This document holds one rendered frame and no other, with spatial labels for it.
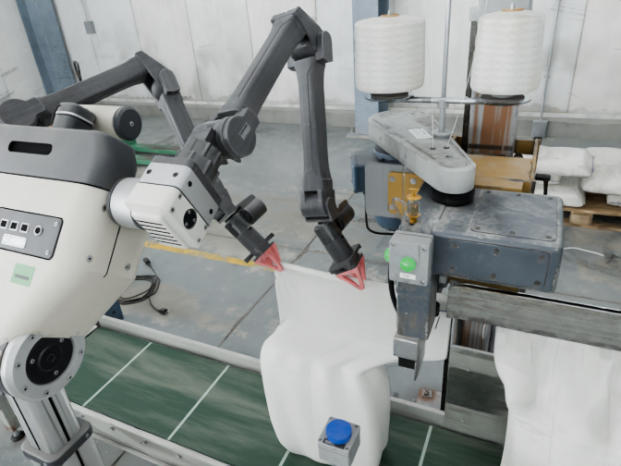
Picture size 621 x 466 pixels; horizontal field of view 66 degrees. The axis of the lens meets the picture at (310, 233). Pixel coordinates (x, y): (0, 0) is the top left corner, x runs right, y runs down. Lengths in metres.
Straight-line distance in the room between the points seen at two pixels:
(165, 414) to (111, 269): 1.12
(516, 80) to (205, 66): 6.68
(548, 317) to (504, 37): 0.61
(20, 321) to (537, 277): 0.91
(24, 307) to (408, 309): 0.72
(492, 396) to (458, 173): 0.88
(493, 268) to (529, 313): 0.27
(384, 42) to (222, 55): 6.29
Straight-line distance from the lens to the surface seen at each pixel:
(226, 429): 1.86
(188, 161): 0.81
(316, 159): 1.13
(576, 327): 1.21
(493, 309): 1.20
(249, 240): 1.32
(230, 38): 7.23
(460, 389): 1.69
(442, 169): 1.01
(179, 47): 7.79
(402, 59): 1.14
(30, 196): 0.99
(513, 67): 1.10
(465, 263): 0.95
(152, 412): 2.00
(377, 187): 1.36
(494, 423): 1.77
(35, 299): 0.93
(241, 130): 0.91
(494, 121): 1.36
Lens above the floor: 1.77
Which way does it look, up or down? 28 degrees down
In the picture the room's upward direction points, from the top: 5 degrees counter-clockwise
